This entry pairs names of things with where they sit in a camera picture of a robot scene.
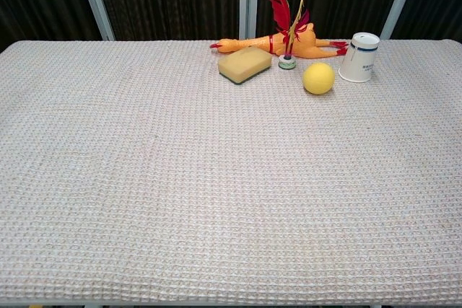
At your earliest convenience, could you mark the red feather shuttlecock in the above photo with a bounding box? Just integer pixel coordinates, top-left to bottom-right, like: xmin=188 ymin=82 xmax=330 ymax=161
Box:
xmin=265 ymin=0 xmax=312 ymax=71

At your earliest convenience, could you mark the orange rubber chicken toy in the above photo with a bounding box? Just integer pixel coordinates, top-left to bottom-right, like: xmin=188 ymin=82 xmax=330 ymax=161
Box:
xmin=209 ymin=22 xmax=350 ymax=61

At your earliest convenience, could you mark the yellow sponge with green pad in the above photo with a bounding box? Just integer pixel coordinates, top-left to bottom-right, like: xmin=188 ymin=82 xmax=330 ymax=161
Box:
xmin=217 ymin=46 xmax=273 ymax=86

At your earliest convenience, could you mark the beige waffle weave tablecloth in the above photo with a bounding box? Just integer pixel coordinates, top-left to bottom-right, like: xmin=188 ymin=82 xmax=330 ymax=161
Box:
xmin=0 ymin=38 xmax=462 ymax=305

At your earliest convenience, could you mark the white paper cup blue stripe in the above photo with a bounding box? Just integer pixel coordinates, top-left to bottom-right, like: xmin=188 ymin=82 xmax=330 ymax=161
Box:
xmin=337 ymin=32 xmax=381 ymax=83

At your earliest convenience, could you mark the yellow foam ball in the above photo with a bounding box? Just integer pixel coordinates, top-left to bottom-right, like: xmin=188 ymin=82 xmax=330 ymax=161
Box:
xmin=302 ymin=62 xmax=336 ymax=95

